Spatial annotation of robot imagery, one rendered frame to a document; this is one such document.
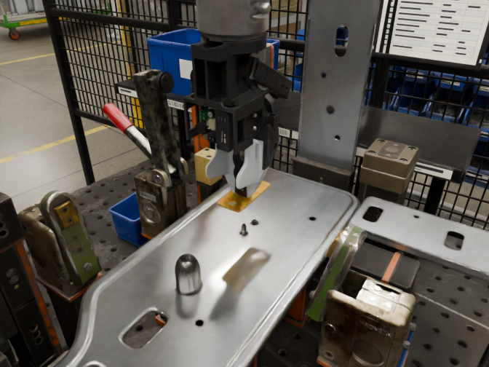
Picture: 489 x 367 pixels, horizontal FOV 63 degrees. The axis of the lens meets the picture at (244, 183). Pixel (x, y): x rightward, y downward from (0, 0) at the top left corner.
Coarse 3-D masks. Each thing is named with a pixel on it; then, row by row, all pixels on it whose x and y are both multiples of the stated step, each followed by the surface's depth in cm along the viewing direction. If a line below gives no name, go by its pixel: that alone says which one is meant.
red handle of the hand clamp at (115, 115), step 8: (112, 104) 64; (104, 112) 64; (112, 112) 63; (120, 112) 64; (112, 120) 63; (120, 120) 63; (128, 120) 63; (120, 128) 63; (128, 128) 63; (128, 136) 63; (136, 136) 63; (136, 144) 63; (144, 144) 63; (144, 152) 63; (152, 160) 63; (168, 168) 62
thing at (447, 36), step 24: (384, 0) 85; (408, 0) 82; (432, 0) 80; (456, 0) 78; (480, 0) 76; (408, 24) 84; (432, 24) 82; (456, 24) 79; (480, 24) 77; (384, 48) 89; (408, 48) 86; (432, 48) 84; (456, 48) 81; (480, 48) 79
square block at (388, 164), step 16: (384, 144) 72; (400, 144) 72; (368, 160) 69; (384, 160) 67; (400, 160) 67; (368, 176) 70; (384, 176) 69; (400, 176) 67; (368, 192) 72; (384, 192) 70; (400, 192) 68; (368, 208) 74; (368, 240) 77
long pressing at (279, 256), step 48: (288, 192) 69; (336, 192) 69; (192, 240) 58; (240, 240) 58; (288, 240) 58; (96, 288) 50; (144, 288) 50; (240, 288) 50; (288, 288) 50; (96, 336) 44; (192, 336) 44; (240, 336) 44
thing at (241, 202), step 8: (264, 184) 58; (232, 192) 56; (240, 192) 55; (256, 192) 56; (224, 200) 54; (232, 200) 54; (240, 200) 54; (248, 200) 54; (232, 208) 52; (240, 208) 52
